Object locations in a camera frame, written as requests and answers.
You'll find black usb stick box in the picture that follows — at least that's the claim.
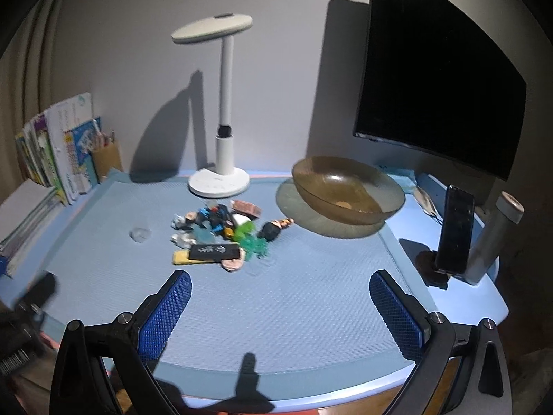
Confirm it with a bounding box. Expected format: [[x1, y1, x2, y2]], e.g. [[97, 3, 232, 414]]
[[188, 243, 241, 263]]

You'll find pink small toy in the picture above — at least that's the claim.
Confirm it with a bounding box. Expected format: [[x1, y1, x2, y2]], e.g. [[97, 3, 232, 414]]
[[221, 249, 246, 273]]

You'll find light blue crystal toy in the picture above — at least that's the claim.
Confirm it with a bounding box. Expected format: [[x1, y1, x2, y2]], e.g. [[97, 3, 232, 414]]
[[191, 224, 216, 243]]

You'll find teal translucent toy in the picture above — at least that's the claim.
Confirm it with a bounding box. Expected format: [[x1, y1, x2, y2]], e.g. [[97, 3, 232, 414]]
[[240, 236, 269, 261]]

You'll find green translucent toy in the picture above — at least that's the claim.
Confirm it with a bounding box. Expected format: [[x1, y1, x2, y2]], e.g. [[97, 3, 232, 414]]
[[233, 220, 256, 242]]

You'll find black orange figurine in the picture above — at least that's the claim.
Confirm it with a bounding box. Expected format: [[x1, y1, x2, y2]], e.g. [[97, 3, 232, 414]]
[[257, 218, 294, 243]]

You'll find orange cigarette box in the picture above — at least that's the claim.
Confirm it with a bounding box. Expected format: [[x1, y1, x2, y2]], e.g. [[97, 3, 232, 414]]
[[231, 200, 262, 219]]

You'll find clear white gear toy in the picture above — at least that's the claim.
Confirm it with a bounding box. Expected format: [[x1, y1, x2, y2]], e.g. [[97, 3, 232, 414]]
[[171, 231, 197, 249]]

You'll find black smartphone on stand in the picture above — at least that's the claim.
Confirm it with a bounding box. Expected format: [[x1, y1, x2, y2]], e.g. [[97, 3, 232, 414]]
[[435, 185, 474, 275]]

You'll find white blue robot figurine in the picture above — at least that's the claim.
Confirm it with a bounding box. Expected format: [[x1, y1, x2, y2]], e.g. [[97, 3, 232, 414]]
[[171, 214, 195, 230]]

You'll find grey thermos bottle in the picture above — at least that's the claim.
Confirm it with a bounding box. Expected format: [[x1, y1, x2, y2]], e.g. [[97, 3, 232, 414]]
[[462, 191, 525, 286]]

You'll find light blue textured desk mat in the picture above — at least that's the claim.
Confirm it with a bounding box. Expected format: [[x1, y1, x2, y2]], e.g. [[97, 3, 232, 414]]
[[45, 173, 435, 400]]

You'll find stack of flat books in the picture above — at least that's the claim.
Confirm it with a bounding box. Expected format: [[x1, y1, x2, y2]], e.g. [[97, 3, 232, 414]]
[[1, 180, 61, 275]]

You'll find blue tissue box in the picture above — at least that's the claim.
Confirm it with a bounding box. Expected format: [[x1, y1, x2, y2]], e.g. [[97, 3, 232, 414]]
[[377, 165, 417, 193]]

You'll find amber ribbed glass bowl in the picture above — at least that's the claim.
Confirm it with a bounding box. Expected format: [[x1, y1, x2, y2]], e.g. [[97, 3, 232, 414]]
[[291, 156, 406, 226]]

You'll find white desk lamp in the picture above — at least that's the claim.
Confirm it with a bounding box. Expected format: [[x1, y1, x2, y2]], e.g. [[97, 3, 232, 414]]
[[171, 13, 253, 199]]

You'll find brown pencil holder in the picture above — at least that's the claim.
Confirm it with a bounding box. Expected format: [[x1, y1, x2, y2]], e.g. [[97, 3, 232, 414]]
[[90, 133, 123, 183]]

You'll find upright books row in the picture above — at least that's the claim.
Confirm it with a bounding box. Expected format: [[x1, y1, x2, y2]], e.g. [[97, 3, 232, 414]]
[[15, 92, 101, 205]]

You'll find black monitor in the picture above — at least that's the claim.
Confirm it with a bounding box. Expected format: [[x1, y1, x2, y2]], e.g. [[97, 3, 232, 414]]
[[354, 0, 527, 180]]

